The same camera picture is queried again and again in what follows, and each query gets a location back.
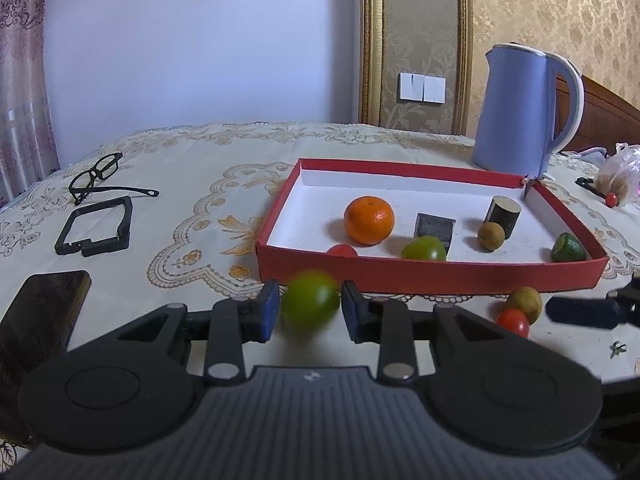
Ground blue electric kettle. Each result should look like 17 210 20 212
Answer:
472 43 585 178

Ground black smartphone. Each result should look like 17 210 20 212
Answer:
0 270 92 446

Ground clear plastic bag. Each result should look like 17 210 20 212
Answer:
597 143 640 203

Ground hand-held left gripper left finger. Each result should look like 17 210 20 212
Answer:
115 280 281 385

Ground small red cherry tomato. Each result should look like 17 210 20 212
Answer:
495 309 530 339

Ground dark sugarcane piece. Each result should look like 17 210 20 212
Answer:
484 196 521 240

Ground green tomato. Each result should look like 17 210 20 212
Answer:
280 270 342 332
401 236 447 262

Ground brown wooden headboard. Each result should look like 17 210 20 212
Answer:
555 75 640 156

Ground red cardboard box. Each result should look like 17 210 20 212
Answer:
255 158 610 296

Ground white wall switch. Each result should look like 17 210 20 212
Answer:
398 72 446 104

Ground pink patterned curtain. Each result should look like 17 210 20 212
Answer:
0 0 61 201

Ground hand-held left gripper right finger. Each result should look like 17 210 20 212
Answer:
341 281 506 385

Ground gold framed wall panel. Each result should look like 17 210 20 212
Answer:
359 0 473 136

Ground dark sugarcane block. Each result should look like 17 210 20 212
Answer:
414 212 456 251

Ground black rectangular frame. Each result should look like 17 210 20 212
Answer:
55 196 133 257

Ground orange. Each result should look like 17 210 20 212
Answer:
344 196 396 246

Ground green lime wedge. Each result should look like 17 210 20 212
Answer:
551 232 587 263

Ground brown longan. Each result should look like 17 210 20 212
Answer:
477 222 506 251
505 286 543 325

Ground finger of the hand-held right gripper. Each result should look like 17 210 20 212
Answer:
546 270 640 331

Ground black eyeglasses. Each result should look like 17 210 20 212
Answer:
68 152 160 206

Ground black pen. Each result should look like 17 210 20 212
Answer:
575 176 608 196

